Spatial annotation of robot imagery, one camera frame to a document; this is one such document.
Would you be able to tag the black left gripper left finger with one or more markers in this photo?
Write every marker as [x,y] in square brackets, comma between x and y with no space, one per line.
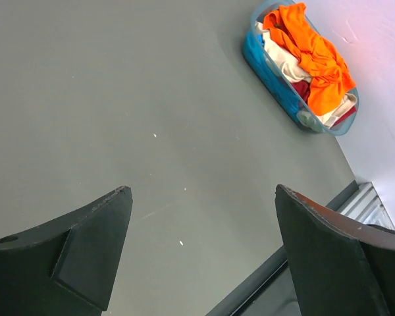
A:
[66,266]

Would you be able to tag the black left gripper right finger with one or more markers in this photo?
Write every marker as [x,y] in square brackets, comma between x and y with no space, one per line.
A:
[339,266]

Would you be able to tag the orange t-shirt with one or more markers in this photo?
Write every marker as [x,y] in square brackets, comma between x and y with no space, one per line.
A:
[331,78]

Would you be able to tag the blue plastic laundry basket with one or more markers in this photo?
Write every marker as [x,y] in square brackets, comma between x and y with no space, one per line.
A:
[274,80]

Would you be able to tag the beige t-shirt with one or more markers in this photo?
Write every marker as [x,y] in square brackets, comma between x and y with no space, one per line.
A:
[300,80]

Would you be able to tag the aluminium frame rail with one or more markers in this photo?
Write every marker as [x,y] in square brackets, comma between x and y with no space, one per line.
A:
[365,206]

